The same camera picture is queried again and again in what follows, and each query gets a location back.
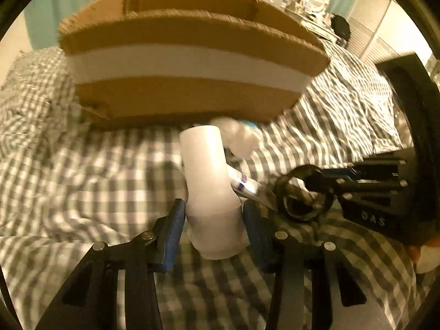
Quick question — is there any crumpled white tissue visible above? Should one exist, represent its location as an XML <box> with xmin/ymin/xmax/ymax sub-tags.
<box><xmin>209</xmin><ymin>116</ymin><xmax>259</xmax><ymax>160</ymax></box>

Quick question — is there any cardboard box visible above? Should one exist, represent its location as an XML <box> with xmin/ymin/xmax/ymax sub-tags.
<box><xmin>57</xmin><ymin>0</ymin><xmax>331</xmax><ymax>128</ymax></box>

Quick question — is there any louvred wardrobe door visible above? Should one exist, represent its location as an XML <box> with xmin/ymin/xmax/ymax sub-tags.
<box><xmin>345</xmin><ymin>0</ymin><xmax>418</xmax><ymax>73</ymax></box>

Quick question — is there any grey checked bed sheet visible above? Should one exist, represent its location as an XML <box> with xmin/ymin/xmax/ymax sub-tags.
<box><xmin>0</xmin><ymin>39</ymin><xmax>427</xmax><ymax>330</ymax></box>

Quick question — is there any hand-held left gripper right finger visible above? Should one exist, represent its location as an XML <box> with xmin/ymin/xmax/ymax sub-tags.
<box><xmin>241</xmin><ymin>200</ymin><xmax>368</xmax><ymax>330</ymax></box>

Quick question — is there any white tube with purple print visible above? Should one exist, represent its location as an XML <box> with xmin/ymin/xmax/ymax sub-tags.
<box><xmin>224</xmin><ymin>163</ymin><xmax>277</xmax><ymax>211</ymax></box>

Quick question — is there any black tape roll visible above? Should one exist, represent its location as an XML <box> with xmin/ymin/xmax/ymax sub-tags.
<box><xmin>275</xmin><ymin>165</ymin><xmax>336</xmax><ymax>223</ymax></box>

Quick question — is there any white plastic bottle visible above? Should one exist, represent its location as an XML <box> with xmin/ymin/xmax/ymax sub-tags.
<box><xmin>179</xmin><ymin>125</ymin><xmax>247</xmax><ymax>260</ymax></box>

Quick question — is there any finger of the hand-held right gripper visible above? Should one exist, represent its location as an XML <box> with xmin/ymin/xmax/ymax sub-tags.
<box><xmin>322</xmin><ymin>158</ymin><xmax>409</xmax><ymax>180</ymax></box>
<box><xmin>305</xmin><ymin>172</ymin><xmax>409</xmax><ymax>200</ymax></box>

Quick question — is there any person's right hand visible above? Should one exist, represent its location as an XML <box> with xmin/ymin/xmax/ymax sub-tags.
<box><xmin>409</xmin><ymin>237</ymin><xmax>440</xmax><ymax>276</ymax></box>

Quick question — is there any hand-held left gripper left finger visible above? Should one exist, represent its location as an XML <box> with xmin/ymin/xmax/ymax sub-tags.
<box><xmin>34</xmin><ymin>198</ymin><xmax>187</xmax><ymax>330</ymax></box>

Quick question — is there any black bag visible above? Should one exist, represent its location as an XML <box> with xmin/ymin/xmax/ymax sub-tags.
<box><xmin>331</xmin><ymin>14</ymin><xmax>352</xmax><ymax>41</ymax></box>

